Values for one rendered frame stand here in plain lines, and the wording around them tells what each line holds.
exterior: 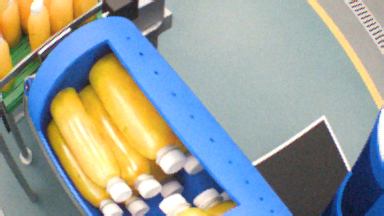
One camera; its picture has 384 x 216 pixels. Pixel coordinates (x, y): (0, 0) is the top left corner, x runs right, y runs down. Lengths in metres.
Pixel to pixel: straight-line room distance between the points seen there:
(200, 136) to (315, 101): 1.52
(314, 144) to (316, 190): 0.20
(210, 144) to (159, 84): 0.11
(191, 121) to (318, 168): 1.22
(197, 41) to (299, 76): 0.42
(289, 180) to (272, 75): 0.53
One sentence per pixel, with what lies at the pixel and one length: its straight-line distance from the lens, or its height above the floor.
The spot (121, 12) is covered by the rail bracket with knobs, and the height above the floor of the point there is 0.98.
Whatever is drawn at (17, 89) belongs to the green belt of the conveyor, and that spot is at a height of 0.90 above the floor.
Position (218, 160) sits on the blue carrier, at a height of 1.21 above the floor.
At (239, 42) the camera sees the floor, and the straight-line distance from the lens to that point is 2.51.
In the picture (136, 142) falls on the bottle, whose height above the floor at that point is 1.14.
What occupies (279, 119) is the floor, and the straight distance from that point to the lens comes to 2.35.
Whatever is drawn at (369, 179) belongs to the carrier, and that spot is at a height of 0.47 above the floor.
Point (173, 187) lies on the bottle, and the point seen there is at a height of 1.02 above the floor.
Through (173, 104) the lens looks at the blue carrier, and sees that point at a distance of 0.95.
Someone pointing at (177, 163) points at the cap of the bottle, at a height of 1.13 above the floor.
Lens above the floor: 2.03
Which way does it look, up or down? 60 degrees down
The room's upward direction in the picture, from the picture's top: 3 degrees clockwise
